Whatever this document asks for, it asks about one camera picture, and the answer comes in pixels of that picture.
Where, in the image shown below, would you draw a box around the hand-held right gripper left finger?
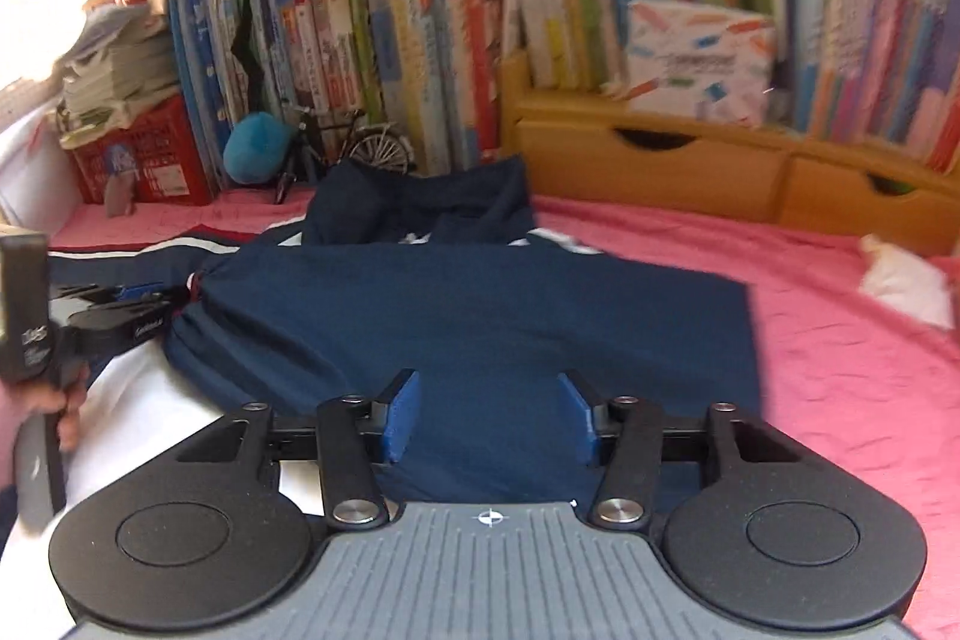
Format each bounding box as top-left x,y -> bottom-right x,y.
176,368 -> 422,528

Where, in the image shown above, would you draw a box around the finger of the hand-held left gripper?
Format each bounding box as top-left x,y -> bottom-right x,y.
52,282 -> 192,311

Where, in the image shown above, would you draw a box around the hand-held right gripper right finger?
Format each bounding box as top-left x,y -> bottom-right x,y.
555,370 -> 800,528

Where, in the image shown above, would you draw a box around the navy white striped jacket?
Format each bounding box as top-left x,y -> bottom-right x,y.
0,155 -> 766,611

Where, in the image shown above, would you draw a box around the person's left hand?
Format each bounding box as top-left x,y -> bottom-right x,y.
16,366 -> 92,455

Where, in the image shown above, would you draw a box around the grey figurine with blue sign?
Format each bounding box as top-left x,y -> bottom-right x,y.
101,149 -> 140,217

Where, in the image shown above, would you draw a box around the red plastic crate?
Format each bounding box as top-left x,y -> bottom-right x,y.
71,96 -> 218,208

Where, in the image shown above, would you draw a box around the white paper sheets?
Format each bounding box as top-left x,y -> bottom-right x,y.
0,107 -> 76,229

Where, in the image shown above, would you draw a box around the blue plush ball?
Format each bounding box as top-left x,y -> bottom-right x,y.
223,111 -> 295,185

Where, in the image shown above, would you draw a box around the stack of paper booklets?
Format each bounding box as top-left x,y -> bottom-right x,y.
56,2 -> 185,150

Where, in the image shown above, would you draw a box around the row of thin blue books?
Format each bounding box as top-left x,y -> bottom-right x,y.
169,0 -> 263,191

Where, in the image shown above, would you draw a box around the black model bicycle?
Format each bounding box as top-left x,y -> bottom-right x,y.
274,104 -> 417,202

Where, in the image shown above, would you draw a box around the wooden drawer organizer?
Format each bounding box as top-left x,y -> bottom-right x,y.
499,51 -> 960,259

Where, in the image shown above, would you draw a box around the crumpled white tissue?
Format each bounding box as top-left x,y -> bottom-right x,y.
859,235 -> 953,330

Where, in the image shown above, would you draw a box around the row of colourful books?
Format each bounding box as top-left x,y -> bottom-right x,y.
251,0 -> 518,176

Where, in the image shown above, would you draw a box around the white printed carton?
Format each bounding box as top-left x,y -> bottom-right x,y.
622,0 -> 777,127

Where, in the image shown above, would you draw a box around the row of pink spine books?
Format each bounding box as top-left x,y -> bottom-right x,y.
765,0 -> 960,176

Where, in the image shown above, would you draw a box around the black strap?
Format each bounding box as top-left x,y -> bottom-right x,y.
232,0 -> 293,86

